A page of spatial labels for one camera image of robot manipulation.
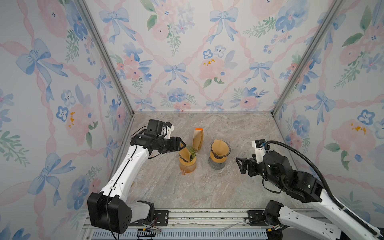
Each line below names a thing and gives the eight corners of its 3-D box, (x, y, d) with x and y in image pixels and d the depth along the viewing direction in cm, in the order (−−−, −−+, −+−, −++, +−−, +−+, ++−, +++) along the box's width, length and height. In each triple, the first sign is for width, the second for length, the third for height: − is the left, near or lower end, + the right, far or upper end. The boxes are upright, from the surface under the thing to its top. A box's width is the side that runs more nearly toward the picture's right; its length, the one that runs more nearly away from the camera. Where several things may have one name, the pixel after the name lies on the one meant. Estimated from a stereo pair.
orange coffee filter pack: (192, 152, 100) (192, 144, 92) (192, 136, 108) (192, 128, 100) (203, 152, 100) (204, 144, 92) (202, 136, 108) (203, 128, 100)
